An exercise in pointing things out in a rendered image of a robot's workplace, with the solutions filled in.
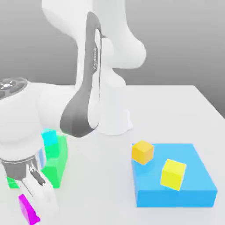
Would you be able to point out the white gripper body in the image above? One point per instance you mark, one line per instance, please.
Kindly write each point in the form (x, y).
(44, 198)

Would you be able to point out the small magenta cube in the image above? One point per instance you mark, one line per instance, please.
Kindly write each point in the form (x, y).
(26, 207)

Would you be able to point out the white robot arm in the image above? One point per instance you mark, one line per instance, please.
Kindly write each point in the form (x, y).
(82, 73)

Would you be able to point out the small cyan cube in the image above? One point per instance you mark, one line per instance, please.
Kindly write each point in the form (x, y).
(50, 138)

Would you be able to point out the small orange cube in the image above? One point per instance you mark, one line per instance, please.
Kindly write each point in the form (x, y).
(142, 152)

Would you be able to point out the small yellow cube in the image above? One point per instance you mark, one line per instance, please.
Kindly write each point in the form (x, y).
(173, 174)

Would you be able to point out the large green box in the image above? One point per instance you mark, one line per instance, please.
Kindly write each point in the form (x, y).
(54, 168)

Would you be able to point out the large blue box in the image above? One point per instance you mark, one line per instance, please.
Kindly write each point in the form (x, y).
(193, 175)

